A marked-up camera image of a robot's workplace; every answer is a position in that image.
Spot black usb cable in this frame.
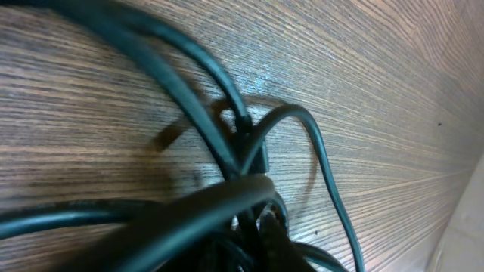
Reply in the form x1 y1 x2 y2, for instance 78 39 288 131
0 0 366 272

